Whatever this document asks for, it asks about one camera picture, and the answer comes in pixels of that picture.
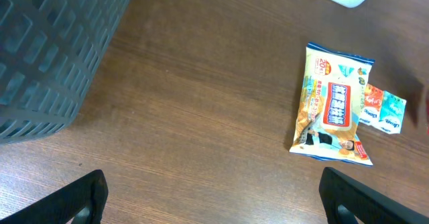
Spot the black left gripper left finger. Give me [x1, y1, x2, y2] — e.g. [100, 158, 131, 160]
[1, 170, 109, 224]

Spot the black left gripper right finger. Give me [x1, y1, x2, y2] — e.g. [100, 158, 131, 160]
[319, 167, 428, 224]

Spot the orange tissue pack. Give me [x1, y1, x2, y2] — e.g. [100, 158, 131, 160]
[360, 84, 384, 125]

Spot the teal tissue pack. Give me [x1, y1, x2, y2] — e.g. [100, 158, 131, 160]
[373, 91, 407, 134]

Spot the yellow wet wipes pack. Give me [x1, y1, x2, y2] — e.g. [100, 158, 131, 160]
[289, 42, 375, 166]

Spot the grey plastic basket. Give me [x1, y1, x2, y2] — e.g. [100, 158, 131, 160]
[1, 0, 130, 144]

